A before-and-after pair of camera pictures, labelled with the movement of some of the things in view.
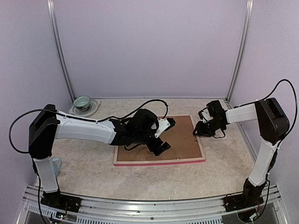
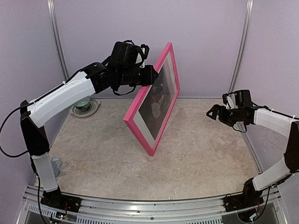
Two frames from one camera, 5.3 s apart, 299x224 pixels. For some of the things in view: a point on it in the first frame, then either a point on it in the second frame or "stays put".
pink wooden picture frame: (182, 137) to (150, 152)
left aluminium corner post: (51, 16) stays put
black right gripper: (201, 131) to (216, 108)
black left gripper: (153, 147) to (149, 78)
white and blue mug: (56, 164) stays put
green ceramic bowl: (82, 102) stays put
